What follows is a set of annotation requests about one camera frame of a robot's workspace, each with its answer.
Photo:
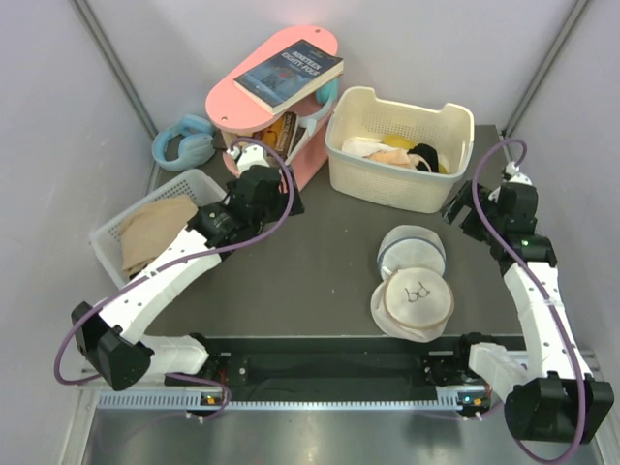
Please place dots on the beige trim mesh laundry bag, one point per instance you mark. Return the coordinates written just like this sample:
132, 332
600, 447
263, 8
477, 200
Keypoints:
413, 304

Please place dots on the grey trim mesh laundry bag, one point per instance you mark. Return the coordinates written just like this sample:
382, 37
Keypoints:
408, 246

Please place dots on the dark blue paperback book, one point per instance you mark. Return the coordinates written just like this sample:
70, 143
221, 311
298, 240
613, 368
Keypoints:
289, 75

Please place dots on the beige folded cloth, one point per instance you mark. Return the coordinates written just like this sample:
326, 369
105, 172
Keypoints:
151, 229

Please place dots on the brown orange book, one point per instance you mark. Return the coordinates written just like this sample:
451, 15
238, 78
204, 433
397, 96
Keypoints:
283, 135

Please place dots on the white plastic perforated basket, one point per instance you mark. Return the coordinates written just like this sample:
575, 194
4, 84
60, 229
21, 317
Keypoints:
105, 241

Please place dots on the grey slotted cable duct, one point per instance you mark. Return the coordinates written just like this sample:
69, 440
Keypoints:
200, 401

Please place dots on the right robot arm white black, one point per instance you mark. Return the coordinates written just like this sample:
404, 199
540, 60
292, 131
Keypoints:
555, 397

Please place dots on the blue headphones on floor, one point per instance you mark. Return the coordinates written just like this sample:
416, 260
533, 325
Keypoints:
195, 147

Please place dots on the cream plastic laundry basket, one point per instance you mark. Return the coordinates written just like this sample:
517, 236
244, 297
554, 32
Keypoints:
360, 113

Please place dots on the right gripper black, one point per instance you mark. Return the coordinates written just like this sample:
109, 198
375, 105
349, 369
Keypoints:
464, 197

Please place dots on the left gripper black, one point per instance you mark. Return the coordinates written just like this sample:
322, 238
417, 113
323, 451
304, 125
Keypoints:
281, 207

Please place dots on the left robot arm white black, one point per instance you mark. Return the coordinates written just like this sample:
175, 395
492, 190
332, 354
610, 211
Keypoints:
112, 335

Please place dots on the clothes pile in cream basket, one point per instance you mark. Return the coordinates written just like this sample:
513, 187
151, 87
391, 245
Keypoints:
396, 151

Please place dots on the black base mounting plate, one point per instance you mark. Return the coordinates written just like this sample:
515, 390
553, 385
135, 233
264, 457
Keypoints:
249, 361

